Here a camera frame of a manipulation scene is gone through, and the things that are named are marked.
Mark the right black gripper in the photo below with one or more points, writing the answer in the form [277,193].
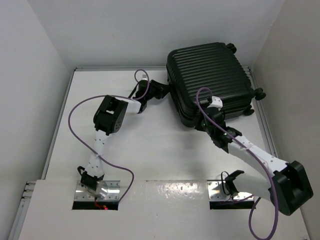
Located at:
[197,121]

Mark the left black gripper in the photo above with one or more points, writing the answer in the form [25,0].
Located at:
[162,89]

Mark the black hard-shell suitcase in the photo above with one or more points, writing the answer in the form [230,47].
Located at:
[215,66]

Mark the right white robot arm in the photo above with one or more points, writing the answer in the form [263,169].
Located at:
[284,184]

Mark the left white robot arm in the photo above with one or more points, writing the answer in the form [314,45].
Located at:
[107,120]

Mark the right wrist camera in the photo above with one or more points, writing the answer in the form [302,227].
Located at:
[216,102]

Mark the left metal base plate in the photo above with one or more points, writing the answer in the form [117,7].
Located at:
[106,191]

